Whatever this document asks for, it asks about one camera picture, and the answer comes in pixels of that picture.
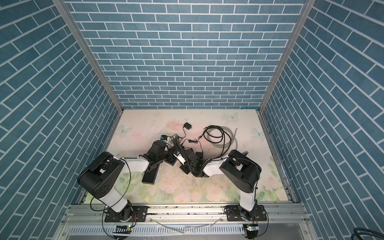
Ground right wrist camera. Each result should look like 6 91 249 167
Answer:
174 152 186 165

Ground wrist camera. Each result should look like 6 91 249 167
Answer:
160 135 172 143
174 152 186 165

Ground long black switch box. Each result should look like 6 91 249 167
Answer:
142 164 160 185

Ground small black power adapter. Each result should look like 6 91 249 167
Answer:
196 152 204 159

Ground black wall plug adapter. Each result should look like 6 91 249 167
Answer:
183 123 192 130

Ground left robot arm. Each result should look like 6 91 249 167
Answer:
77 140 176 214

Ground black network switch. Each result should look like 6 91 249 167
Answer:
164 143 183 166

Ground aluminium front rail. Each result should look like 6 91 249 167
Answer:
62 202 310 225

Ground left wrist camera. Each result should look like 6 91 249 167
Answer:
160 135 172 143

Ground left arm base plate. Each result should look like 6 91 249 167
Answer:
104 206 149 223

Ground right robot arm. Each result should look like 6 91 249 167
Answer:
174 149 262 213

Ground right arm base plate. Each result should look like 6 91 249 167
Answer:
224 205 268 222

